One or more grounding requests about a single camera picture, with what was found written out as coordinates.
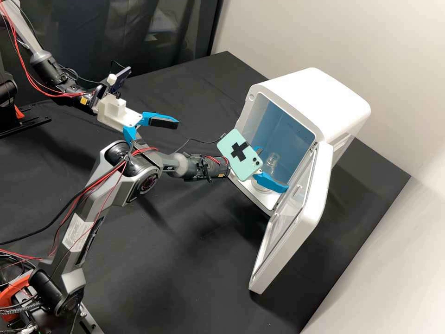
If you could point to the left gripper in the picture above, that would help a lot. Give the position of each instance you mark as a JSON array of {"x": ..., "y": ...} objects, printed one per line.
[{"x": 113, "y": 112}]

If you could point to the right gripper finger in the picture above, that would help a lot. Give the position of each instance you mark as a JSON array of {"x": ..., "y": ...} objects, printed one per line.
[
  {"x": 259, "y": 150},
  {"x": 273, "y": 184}
]

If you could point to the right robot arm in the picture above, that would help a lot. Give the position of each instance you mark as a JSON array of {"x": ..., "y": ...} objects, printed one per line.
[{"x": 107, "y": 188}]

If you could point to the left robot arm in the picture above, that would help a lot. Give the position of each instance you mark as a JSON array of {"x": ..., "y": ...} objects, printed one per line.
[{"x": 43, "y": 64}]

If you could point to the clear flask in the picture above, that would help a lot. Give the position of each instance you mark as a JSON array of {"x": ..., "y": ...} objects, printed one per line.
[{"x": 272, "y": 163}]

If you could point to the incubator door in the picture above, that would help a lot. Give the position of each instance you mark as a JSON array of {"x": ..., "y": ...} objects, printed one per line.
[{"x": 306, "y": 215}]

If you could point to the white incubator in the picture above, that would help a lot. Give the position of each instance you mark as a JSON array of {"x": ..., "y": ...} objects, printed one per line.
[{"x": 323, "y": 101}]

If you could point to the right wrist camera phone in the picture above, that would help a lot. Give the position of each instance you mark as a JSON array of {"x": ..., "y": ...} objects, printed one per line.
[{"x": 240, "y": 154}]

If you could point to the wrist camera phone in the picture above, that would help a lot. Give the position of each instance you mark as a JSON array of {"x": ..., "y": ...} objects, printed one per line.
[
  {"x": 240, "y": 154},
  {"x": 121, "y": 78}
]

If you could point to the left wrist camera phone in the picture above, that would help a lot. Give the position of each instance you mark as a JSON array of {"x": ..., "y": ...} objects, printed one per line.
[{"x": 121, "y": 78}]

